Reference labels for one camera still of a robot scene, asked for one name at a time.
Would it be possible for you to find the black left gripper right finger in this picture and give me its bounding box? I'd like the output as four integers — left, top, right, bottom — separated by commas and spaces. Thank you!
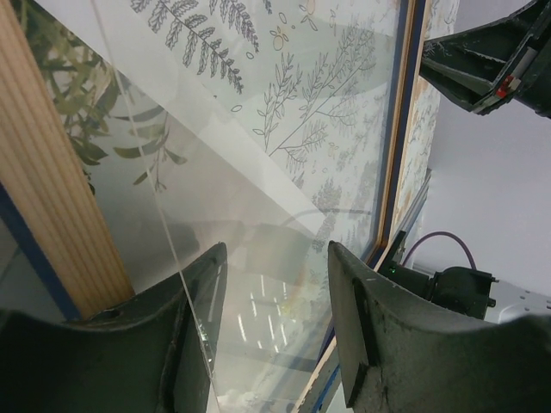
328, 242, 550, 412

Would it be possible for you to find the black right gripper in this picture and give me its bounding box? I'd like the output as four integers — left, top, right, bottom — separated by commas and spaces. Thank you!
419, 1, 550, 118

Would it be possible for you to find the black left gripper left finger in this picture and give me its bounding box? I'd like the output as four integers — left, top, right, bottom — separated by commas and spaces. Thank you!
1, 243, 227, 412

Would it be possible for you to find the printed pier photo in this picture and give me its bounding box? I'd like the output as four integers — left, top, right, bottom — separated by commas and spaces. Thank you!
38, 1, 324, 412

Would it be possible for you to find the wooden picture frame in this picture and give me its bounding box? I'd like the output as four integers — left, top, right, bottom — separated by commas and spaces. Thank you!
1, 1, 425, 412

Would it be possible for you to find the floral patterned table mat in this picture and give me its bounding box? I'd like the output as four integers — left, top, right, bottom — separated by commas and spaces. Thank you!
128, 0, 461, 302

